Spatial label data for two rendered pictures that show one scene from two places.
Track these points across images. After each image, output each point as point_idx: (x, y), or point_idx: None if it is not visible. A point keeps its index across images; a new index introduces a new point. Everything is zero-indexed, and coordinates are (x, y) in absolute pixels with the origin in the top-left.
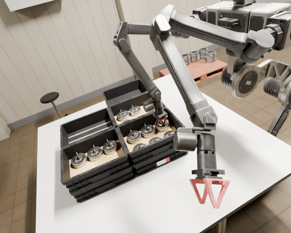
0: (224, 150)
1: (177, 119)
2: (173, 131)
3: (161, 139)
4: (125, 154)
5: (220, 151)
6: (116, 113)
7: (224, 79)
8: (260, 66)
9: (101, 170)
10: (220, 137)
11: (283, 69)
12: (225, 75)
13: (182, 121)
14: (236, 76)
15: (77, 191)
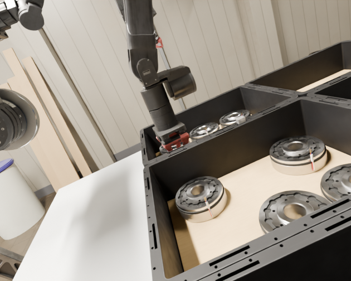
0: (117, 190)
1: (143, 139)
2: (165, 150)
3: (185, 109)
4: (247, 83)
5: (122, 189)
6: None
7: (10, 114)
8: None
9: (291, 76)
10: (100, 213)
11: None
12: (1, 107)
13: (135, 267)
14: (15, 92)
15: None
